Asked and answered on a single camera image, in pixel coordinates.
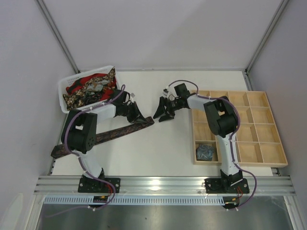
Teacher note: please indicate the white plastic basket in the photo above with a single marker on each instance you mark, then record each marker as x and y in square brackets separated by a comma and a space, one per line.
[68, 81]

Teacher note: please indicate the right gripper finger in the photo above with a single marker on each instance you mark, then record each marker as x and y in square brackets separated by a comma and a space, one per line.
[161, 109]
[166, 117]

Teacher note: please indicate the left aluminium frame post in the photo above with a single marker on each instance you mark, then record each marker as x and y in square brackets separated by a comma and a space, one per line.
[57, 34]

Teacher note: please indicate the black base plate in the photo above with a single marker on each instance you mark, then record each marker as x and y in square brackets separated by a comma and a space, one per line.
[221, 186]
[115, 184]

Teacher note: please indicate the white slotted cable duct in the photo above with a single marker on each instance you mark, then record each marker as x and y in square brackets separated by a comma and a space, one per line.
[134, 200]

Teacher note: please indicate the dark paisley necktie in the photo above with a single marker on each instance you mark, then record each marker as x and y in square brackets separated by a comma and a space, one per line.
[59, 151]

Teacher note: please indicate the aluminium rail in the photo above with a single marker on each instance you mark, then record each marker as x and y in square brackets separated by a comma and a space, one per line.
[161, 186]

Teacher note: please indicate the brown floral tie in basket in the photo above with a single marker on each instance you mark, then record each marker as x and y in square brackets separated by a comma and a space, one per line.
[76, 94]

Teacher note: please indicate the right aluminium frame post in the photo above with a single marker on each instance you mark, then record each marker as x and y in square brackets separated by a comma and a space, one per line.
[268, 32]

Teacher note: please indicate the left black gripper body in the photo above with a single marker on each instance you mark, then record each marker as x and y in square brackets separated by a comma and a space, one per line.
[132, 111]

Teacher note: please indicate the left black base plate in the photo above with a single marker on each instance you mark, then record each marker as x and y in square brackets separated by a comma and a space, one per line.
[115, 184]

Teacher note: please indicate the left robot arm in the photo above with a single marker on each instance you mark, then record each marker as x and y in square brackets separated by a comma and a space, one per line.
[79, 136]

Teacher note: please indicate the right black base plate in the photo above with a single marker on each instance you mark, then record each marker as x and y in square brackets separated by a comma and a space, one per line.
[221, 186]

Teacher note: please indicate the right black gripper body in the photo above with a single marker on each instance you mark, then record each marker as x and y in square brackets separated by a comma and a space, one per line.
[169, 108]

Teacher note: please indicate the aluminium frame post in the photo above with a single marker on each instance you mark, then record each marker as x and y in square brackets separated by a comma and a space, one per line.
[268, 32]
[57, 34]

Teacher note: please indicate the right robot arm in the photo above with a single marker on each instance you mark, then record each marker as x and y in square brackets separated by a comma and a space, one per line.
[223, 121]

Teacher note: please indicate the rolled grey tie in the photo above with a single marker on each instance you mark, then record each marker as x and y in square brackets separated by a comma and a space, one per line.
[204, 152]

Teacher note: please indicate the wooden compartment tray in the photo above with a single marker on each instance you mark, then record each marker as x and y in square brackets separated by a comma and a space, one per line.
[257, 142]

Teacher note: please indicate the red patterned tie in basket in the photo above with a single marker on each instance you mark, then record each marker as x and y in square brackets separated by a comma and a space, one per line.
[81, 82]

